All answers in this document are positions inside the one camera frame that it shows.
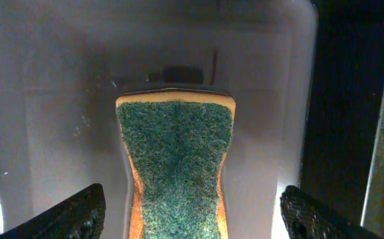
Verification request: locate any green and orange sponge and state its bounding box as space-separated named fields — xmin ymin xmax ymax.
xmin=116 ymin=88 xmax=236 ymax=238

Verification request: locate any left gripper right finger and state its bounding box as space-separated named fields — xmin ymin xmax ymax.
xmin=280 ymin=185 xmax=381 ymax=239

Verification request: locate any black rectangular tray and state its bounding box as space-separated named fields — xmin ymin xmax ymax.
xmin=0 ymin=0 xmax=384 ymax=239

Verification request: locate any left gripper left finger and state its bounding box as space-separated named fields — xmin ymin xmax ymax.
xmin=0 ymin=183 xmax=106 ymax=239

